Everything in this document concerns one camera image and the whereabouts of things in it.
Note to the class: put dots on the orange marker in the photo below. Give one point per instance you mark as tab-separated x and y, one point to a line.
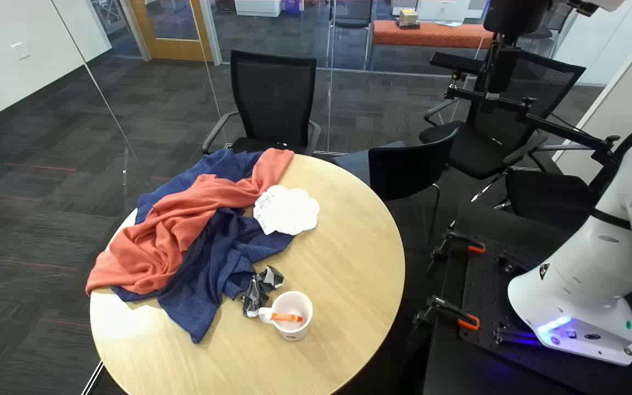
297	320

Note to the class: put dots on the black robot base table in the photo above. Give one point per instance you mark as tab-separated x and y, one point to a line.
503	357

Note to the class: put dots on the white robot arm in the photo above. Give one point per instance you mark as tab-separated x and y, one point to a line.
576	299

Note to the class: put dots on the white mug cup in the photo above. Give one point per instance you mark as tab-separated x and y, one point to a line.
290	303

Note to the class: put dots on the white paper doily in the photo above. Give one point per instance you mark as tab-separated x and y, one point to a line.
289	212

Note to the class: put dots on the round wooden table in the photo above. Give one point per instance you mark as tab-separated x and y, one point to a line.
350	265

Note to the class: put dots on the black chair at table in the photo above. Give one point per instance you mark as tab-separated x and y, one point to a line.
395	170

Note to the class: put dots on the navy blue cloth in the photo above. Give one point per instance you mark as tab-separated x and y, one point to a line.
217	265

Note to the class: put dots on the black mesh office chair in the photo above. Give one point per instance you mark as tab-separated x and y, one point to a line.
273	98

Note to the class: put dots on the upper orange black clamp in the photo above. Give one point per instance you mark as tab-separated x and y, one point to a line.
458	241

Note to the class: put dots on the orange black clamp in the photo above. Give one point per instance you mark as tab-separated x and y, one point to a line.
440	305
458	241

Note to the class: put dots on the orange bench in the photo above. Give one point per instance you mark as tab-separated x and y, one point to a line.
431	36

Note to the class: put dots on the lower orange black clamp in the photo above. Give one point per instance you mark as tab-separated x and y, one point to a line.
440	305

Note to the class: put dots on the black office chair right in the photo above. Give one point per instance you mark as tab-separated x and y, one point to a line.
490	136

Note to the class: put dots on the orange cloth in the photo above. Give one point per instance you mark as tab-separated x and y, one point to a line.
146	258

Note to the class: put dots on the black camera stand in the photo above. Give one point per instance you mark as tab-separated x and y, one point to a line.
510	20

